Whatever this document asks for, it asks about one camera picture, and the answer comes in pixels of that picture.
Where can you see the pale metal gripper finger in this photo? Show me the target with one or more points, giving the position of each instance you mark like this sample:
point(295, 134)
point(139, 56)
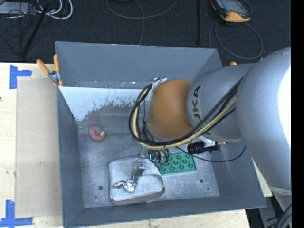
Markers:
point(134, 172)
point(141, 171)

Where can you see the dark green flat block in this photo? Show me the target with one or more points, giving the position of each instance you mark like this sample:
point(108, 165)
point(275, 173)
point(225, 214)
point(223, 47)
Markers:
point(181, 164)

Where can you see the pale flat board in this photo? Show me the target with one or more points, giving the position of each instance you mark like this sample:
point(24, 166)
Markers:
point(35, 139)

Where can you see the red toy fruit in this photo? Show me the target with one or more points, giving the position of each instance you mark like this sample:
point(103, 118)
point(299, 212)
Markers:
point(96, 135)

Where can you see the grey metal bin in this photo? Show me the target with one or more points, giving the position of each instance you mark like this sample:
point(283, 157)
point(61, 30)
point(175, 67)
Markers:
point(118, 63)

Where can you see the grey pad with brown edge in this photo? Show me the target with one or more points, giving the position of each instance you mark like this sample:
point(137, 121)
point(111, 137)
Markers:
point(149, 186)

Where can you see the black cylinder on white bracket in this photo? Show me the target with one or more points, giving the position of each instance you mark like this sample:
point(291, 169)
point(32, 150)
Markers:
point(196, 147)

